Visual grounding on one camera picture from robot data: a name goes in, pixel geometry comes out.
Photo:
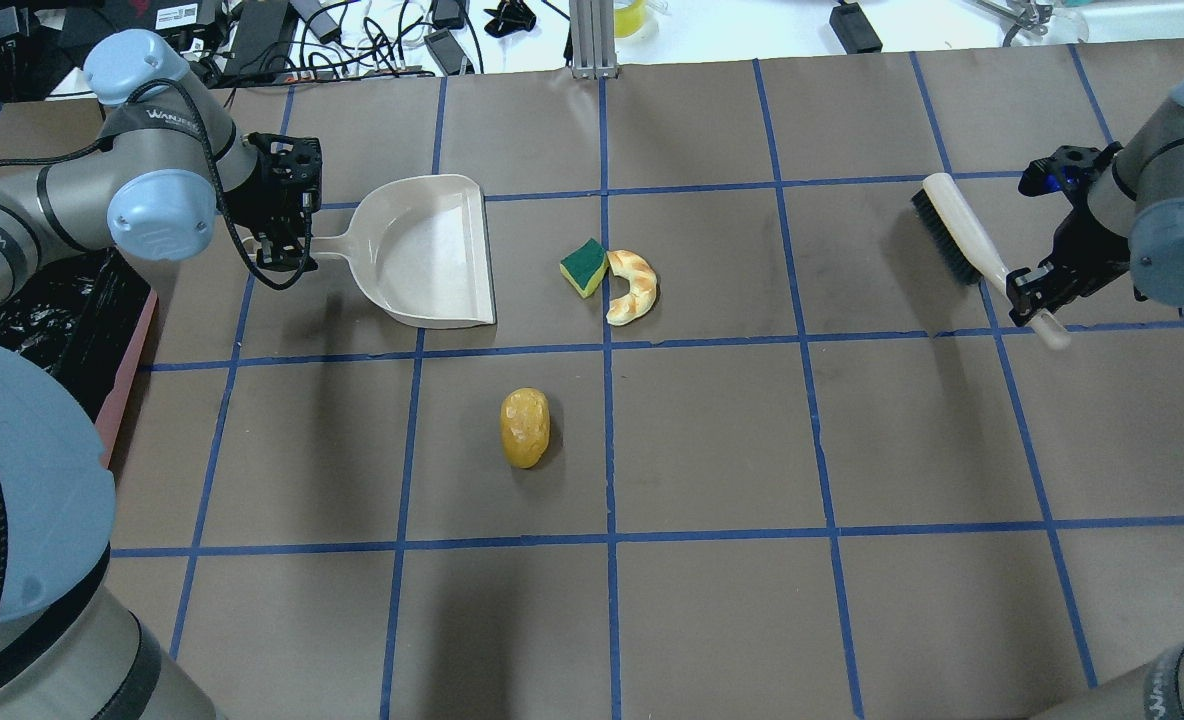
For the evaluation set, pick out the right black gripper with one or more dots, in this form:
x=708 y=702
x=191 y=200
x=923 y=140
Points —
x=1088 y=254

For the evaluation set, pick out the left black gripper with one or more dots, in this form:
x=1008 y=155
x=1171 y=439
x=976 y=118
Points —
x=270 y=214

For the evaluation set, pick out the beige hand brush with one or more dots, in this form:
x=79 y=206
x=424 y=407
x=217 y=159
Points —
x=968 y=249

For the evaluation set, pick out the beige plastic dustpan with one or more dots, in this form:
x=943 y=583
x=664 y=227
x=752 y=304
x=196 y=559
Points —
x=418 y=248

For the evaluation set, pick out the green yellow sponge piece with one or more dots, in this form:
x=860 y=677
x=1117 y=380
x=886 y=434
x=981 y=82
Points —
x=585 y=268

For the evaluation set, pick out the toy croissant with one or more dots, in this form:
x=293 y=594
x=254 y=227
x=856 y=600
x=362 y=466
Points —
x=642 y=287

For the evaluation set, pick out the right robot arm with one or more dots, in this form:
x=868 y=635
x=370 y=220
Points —
x=1127 y=218

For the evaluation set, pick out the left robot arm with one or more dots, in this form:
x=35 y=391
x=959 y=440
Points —
x=169 y=169

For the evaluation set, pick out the pink bin with black bag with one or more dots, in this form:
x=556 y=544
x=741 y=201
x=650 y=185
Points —
x=85 y=321

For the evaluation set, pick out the black power adapter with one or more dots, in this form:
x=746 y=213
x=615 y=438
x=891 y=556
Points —
x=853 y=29

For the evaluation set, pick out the yellow toy potato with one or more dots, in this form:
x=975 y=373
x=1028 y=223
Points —
x=525 y=427

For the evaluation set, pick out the yellow tape roll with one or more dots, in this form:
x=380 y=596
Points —
x=628 y=17

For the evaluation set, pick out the aluminium frame post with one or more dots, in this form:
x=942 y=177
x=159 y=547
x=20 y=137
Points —
x=592 y=40

